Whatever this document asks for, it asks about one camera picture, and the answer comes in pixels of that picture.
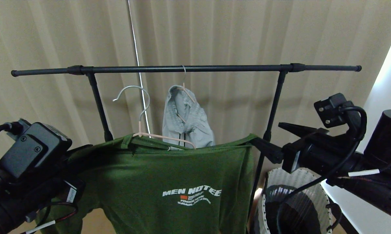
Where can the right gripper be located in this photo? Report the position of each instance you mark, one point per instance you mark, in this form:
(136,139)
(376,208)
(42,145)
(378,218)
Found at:
(322,152)

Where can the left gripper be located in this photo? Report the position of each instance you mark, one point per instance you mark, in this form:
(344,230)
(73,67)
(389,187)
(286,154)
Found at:
(59,191)

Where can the pale grey shorts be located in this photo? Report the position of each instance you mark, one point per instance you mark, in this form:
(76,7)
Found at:
(189,126)

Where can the pink clothes hanger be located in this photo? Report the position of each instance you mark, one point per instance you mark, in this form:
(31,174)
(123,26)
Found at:
(140,125)
(184,81)

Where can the green garment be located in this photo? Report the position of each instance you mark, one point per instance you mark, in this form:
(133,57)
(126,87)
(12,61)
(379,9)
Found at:
(166,175)

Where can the white laundry basket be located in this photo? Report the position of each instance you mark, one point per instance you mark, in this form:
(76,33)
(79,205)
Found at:
(299,178)

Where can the black clothes rack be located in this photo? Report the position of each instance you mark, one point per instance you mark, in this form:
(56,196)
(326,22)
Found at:
(182,69)

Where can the beige curtain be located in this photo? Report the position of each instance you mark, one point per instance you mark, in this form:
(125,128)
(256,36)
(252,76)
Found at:
(247,29)

